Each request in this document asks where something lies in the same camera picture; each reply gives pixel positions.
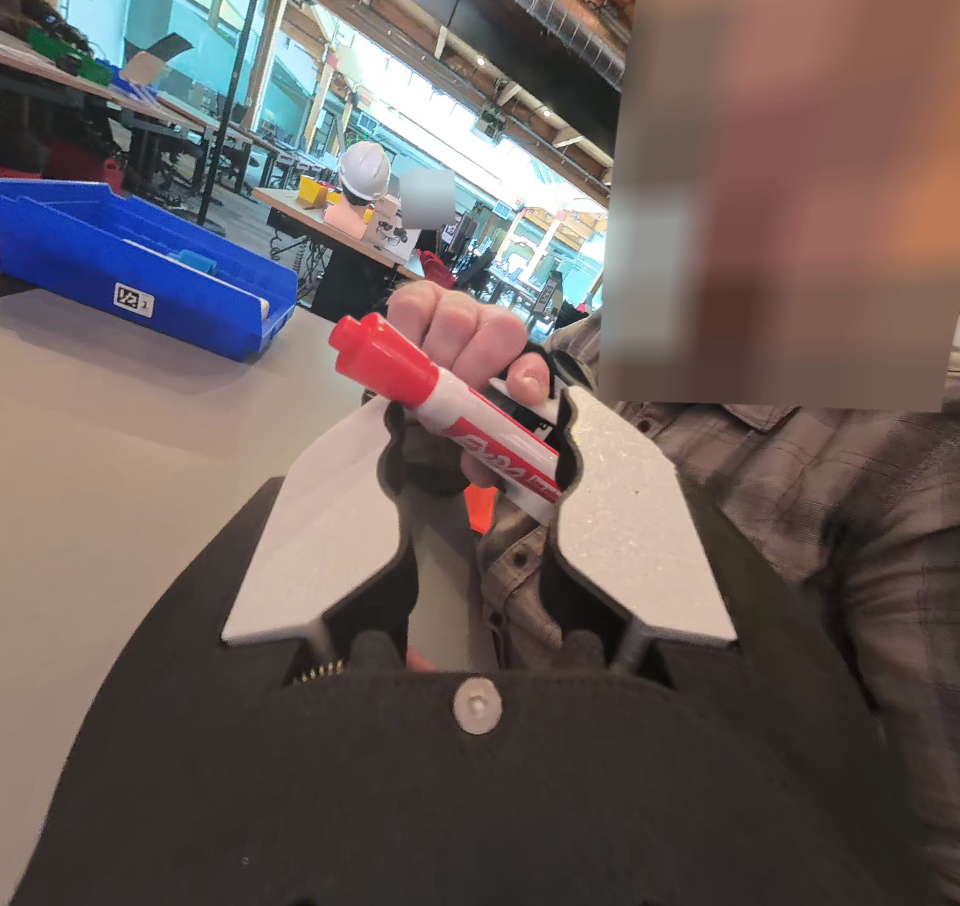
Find long blue bin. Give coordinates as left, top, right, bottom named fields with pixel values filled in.
left=0, top=178, right=299, bottom=363

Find long work table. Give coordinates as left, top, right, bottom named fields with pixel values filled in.
left=0, top=28, right=282, bottom=198

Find table with hard hat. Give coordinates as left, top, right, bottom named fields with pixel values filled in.
left=251, top=184, right=429, bottom=281

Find silver ventilation duct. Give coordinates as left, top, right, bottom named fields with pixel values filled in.
left=442, top=0, right=631, bottom=93

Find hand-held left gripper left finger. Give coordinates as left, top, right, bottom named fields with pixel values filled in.
left=221, top=398, right=420, bottom=645

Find open cardboard box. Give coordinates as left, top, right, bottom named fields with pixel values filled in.
left=120, top=32, right=196, bottom=90

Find person's plaid shirt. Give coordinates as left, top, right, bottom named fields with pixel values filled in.
left=480, top=313, right=960, bottom=906

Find white divider strip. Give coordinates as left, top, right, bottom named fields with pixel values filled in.
left=120, top=237, right=271, bottom=320

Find red and white marker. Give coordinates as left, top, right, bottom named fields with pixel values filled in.
left=330, top=312, right=564, bottom=506

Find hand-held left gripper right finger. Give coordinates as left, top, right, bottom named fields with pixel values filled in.
left=546, top=384, right=740, bottom=671

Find orange red tag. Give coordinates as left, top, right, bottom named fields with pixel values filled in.
left=463, top=484, right=498, bottom=536

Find white hard hat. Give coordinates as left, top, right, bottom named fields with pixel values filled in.
left=337, top=141, right=393, bottom=206

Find black pole stand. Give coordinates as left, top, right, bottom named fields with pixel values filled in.
left=196, top=0, right=297, bottom=231

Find green crates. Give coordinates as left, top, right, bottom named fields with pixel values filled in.
left=26, top=24, right=114, bottom=86

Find person's right hand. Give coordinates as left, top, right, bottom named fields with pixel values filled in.
left=384, top=279, right=555, bottom=408

